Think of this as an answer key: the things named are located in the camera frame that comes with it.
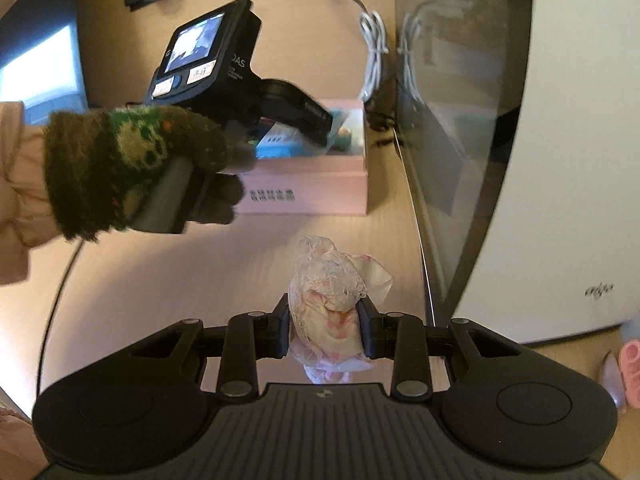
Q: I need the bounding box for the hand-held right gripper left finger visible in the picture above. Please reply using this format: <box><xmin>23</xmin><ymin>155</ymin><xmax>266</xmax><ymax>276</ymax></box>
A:
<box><xmin>131</xmin><ymin>295</ymin><xmax>292</xmax><ymax>399</ymax></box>

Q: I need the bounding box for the pink cardboard box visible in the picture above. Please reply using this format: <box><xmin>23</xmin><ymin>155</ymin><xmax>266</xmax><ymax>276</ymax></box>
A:
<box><xmin>232</xmin><ymin>99</ymin><xmax>370</xmax><ymax>217</ymax></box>

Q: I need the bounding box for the white coiled cable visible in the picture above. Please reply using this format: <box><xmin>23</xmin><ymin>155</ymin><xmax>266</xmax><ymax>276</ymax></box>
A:
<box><xmin>296</xmin><ymin>0</ymin><xmax>392</xmax><ymax>104</ymax></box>

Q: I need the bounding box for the thin black cable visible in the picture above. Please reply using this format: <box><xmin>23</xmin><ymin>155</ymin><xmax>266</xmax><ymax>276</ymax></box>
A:
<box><xmin>37</xmin><ymin>240</ymin><xmax>85</xmax><ymax>392</ymax></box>

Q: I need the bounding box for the person's left hand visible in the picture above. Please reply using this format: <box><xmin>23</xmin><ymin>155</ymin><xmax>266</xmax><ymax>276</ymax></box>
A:
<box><xmin>42</xmin><ymin>104</ymin><xmax>246</xmax><ymax>242</ymax></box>

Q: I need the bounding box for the computer monitor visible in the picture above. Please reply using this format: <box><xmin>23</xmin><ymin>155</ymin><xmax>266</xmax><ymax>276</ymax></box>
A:
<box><xmin>0</xmin><ymin>0</ymin><xmax>85</xmax><ymax>126</ymax></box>

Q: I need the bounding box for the blue packet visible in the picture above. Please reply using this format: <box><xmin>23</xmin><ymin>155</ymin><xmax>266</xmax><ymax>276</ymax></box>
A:
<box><xmin>255</xmin><ymin>127</ymin><xmax>302</xmax><ymax>159</ymax></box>

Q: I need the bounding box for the clear plastic piece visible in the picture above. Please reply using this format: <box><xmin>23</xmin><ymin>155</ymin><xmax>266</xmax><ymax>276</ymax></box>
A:
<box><xmin>597</xmin><ymin>350</ymin><xmax>627</xmax><ymax>414</ymax></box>

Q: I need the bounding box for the clear plastic bag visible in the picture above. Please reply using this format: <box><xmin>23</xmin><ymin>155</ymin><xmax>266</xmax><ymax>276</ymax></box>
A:
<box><xmin>287</xmin><ymin>235</ymin><xmax>396</xmax><ymax>385</ymax></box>

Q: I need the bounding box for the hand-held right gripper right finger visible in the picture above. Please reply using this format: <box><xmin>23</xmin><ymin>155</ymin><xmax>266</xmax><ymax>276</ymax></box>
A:
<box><xmin>356</xmin><ymin>299</ymin><xmax>521</xmax><ymax>399</ymax></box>

